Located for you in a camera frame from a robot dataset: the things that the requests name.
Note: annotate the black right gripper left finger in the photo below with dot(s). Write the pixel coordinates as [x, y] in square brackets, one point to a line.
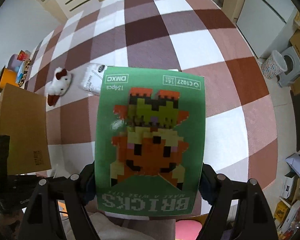
[42, 218]

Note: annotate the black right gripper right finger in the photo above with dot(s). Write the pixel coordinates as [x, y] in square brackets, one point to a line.
[253, 218]

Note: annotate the white kitten plush toy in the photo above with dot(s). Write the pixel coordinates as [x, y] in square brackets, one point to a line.
[58, 86]

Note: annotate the green bricks box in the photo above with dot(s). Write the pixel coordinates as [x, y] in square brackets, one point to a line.
[150, 136]

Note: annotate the white tissue pack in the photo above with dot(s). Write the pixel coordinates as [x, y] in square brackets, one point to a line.
[92, 78]

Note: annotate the pink stool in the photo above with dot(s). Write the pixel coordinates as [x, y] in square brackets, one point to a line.
[187, 229]

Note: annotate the brown cardboard box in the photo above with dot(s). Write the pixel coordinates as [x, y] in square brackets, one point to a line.
[23, 119]

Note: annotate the orange container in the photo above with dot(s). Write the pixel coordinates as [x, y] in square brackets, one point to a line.
[7, 76]

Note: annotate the red tin can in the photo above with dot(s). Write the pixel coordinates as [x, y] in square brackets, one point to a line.
[23, 55]

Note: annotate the grey step stool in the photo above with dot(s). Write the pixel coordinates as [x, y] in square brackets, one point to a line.
[292, 60]

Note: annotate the white refrigerator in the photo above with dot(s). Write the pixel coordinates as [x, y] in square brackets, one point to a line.
[267, 25]

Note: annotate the checkered tablecloth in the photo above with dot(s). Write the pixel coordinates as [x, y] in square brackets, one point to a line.
[193, 36]

